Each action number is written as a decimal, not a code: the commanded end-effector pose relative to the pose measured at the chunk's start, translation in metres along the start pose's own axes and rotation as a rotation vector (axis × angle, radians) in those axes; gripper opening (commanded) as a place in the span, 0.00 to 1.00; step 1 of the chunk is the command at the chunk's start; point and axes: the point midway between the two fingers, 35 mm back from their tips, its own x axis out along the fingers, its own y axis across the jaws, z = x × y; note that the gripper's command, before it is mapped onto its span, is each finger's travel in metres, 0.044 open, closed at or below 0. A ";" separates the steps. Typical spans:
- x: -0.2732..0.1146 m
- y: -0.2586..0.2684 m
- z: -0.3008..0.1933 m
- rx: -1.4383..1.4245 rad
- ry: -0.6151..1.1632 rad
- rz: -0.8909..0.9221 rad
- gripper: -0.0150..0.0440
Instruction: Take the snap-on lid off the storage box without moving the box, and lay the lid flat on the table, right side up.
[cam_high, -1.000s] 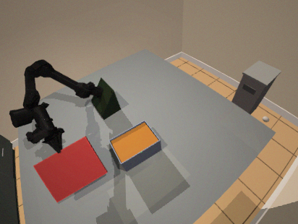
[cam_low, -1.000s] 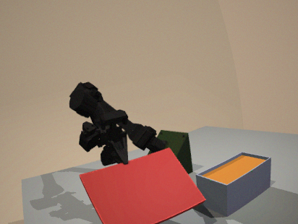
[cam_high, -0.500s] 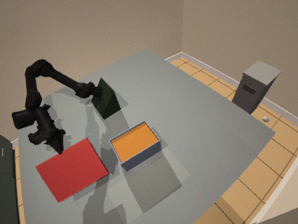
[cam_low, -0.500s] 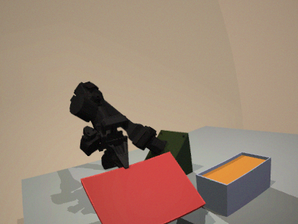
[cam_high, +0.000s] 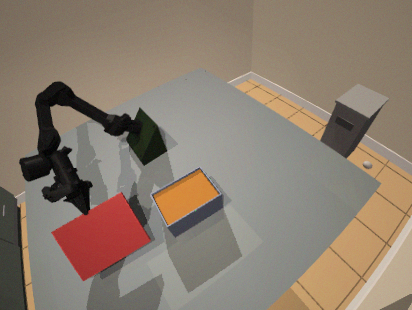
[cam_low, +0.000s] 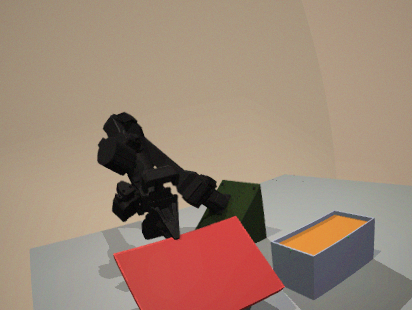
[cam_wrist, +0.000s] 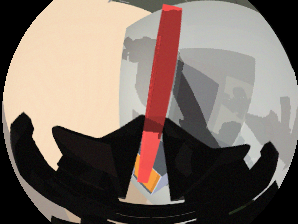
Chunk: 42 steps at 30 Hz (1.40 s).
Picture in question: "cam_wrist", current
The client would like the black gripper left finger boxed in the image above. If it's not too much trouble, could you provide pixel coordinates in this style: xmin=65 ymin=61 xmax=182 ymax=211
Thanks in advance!
xmin=52 ymin=115 xmax=146 ymax=200

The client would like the red lid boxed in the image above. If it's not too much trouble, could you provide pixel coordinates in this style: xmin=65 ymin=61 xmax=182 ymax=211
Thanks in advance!
xmin=137 ymin=4 xmax=182 ymax=183

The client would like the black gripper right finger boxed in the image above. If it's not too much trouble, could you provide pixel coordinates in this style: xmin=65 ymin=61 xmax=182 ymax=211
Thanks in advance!
xmin=162 ymin=117 xmax=251 ymax=201

